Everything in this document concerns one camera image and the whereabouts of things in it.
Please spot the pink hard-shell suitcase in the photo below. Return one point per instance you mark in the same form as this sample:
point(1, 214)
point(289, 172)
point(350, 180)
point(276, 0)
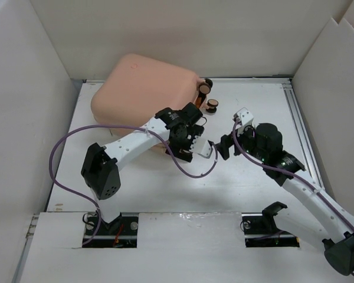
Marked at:
point(139, 87)

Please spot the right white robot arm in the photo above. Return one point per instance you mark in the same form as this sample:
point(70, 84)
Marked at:
point(332, 231)

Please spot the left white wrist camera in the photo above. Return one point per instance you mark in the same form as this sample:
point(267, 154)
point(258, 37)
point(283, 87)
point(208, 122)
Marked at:
point(202, 147)

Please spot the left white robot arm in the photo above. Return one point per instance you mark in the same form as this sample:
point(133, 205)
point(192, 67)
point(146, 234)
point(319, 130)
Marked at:
point(102, 164)

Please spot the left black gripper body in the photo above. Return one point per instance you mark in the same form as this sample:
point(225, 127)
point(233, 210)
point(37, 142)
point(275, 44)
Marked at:
point(184, 142)

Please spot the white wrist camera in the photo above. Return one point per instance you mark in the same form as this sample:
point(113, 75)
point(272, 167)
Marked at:
point(202, 147)
point(243, 118)

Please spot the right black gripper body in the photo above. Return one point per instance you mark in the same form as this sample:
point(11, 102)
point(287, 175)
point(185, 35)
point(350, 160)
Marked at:
point(248, 142)

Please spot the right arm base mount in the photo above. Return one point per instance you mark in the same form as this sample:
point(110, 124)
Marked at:
point(261, 231)

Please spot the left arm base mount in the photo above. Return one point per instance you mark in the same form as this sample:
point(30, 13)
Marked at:
point(121, 234)

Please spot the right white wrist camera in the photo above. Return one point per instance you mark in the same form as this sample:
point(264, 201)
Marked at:
point(243, 118)

